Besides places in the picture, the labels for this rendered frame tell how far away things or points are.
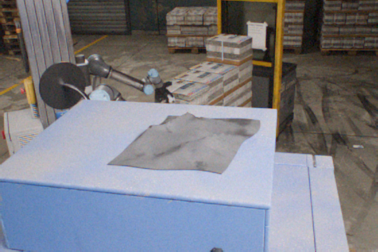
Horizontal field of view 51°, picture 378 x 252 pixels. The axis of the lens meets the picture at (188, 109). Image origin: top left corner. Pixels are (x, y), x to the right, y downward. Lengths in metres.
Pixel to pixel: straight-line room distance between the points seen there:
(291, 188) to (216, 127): 0.31
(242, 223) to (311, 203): 0.37
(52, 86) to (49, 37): 0.99
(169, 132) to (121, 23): 9.73
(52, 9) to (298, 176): 1.66
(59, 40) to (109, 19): 8.39
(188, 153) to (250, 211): 0.20
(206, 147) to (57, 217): 0.35
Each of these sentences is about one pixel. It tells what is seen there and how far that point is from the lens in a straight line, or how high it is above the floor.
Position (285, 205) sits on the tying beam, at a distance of 1.10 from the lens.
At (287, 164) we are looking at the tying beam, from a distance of 1.27.
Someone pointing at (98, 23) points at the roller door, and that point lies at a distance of 10.91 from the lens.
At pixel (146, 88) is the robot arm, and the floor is 1.22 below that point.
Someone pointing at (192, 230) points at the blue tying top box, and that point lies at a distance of 0.82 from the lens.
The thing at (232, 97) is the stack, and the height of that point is 0.78.
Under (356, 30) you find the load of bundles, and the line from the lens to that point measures 8.32.
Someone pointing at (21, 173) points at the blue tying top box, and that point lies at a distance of 0.93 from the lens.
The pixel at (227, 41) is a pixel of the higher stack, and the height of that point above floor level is 1.29.
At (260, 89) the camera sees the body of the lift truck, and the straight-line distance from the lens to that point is 4.65.
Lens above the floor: 2.19
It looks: 23 degrees down
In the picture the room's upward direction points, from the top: 2 degrees counter-clockwise
